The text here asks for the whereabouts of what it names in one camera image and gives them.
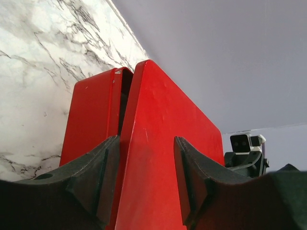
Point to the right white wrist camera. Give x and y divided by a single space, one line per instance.
245 142

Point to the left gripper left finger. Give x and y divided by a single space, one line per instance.
75 196

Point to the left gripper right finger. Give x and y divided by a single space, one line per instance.
213 197

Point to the red box lid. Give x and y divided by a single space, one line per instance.
158 111

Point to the red chocolate box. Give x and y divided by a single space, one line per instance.
97 111

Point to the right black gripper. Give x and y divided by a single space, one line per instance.
252 164

